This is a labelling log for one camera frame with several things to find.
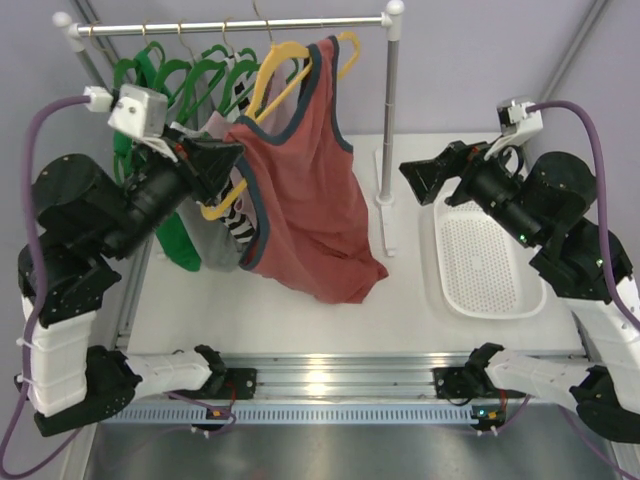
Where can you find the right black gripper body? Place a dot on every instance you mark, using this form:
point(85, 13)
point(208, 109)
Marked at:
point(458, 162)

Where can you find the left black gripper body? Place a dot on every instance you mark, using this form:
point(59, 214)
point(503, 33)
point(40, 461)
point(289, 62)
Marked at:
point(190, 167)

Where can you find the yellow hanger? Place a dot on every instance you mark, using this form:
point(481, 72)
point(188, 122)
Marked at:
point(297, 157)

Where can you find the red tank top blue trim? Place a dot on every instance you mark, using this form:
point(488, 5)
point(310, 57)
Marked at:
point(333, 267)

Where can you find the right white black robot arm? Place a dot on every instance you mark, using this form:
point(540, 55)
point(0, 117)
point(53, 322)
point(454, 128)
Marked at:
point(546, 210)

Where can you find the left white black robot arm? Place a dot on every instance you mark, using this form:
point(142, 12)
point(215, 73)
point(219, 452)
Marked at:
point(88, 220)

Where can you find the pink tank top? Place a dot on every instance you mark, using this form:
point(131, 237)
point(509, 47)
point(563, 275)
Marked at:
point(217, 126)

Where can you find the grey top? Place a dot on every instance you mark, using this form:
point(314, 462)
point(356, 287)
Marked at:
point(213, 242)

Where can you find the black white striped top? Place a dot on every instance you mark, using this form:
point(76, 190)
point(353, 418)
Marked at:
point(222, 203)

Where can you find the green top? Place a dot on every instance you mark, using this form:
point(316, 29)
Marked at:
point(171, 234)

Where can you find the green hanger under striped top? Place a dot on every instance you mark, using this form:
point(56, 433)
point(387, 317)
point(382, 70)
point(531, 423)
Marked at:
point(208, 71)

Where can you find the green hanger under pink top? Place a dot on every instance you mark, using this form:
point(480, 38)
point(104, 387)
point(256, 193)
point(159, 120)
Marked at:
point(238, 84)

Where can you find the white perforated plastic basket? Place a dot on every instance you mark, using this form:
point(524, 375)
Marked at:
point(484, 272)

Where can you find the silver clothes rack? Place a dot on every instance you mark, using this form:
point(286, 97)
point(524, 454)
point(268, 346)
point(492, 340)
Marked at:
point(390, 20)

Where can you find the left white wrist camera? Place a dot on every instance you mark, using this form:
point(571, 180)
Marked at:
point(136, 112)

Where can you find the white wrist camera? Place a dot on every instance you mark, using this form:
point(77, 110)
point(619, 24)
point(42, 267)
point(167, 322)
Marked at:
point(136, 112)
point(518, 124)

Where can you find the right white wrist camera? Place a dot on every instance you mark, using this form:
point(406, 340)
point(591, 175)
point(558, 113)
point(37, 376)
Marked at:
point(518, 124)

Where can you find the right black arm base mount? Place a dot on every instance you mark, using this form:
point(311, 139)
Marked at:
point(461, 383)

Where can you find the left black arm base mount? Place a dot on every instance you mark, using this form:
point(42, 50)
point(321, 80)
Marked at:
point(238, 384)

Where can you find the slotted white cable duct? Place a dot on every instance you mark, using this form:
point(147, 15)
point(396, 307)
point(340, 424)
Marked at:
point(177, 413)

